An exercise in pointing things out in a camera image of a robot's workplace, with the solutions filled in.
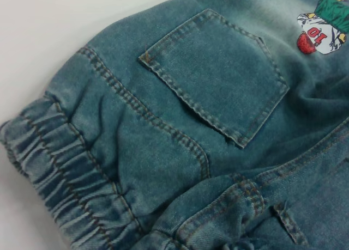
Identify blue denim shorts with print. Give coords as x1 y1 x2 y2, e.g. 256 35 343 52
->
0 0 349 250

